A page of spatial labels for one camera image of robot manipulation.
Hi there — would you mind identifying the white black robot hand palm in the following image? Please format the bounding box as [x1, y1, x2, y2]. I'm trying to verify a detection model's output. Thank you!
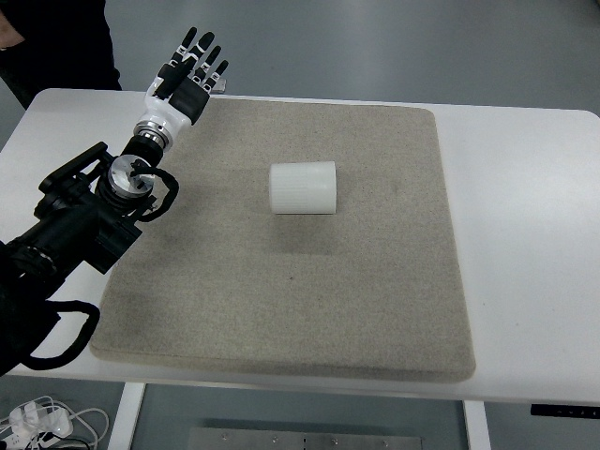
[135, 76, 210, 145]

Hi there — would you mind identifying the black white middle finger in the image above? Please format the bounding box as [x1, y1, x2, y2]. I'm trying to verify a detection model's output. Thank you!
[185, 32, 215, 70]

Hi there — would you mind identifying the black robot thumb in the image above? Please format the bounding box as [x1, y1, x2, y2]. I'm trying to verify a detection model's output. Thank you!
[153, 57, 197, 99]

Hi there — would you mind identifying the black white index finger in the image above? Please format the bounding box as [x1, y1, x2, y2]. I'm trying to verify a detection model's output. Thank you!
[169, 27, 197, 66]

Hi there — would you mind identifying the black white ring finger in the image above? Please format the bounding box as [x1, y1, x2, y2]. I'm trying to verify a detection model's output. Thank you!
[192, 45, 221, 84]

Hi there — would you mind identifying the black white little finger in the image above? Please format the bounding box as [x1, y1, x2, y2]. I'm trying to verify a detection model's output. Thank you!
[202, 60, 229, 94]

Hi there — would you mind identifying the white ribbed cup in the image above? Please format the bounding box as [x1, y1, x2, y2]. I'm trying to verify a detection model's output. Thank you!
[268, 161, 338, 215]

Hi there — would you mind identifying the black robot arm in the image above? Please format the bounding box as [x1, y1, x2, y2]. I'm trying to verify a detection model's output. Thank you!
[1, 28, 228, 301]

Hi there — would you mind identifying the person in dark clothes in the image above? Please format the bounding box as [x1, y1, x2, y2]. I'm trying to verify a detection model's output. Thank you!
[1, 1, 122, 108]

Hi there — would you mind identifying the beige felt mat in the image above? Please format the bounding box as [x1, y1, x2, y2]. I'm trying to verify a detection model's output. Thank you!
[90, 97, 476, 383]

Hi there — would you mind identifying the black table control panel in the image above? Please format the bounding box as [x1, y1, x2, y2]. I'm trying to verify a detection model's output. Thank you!
[530, 403, 600, 419]

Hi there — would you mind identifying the black sleeved arm cable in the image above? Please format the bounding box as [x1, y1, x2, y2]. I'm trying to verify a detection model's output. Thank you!
[18, 299, 101, 371]

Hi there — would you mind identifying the metal base plate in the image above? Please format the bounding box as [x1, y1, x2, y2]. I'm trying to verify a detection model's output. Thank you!
[187, 427, 423, 450]

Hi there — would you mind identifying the white table leg frame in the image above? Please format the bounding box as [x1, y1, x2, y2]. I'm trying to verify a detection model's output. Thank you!
[107, 382, 146, 450]

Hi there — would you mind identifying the white power strip with cables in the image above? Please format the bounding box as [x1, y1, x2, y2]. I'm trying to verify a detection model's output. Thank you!
[1, 396, 111, 449]

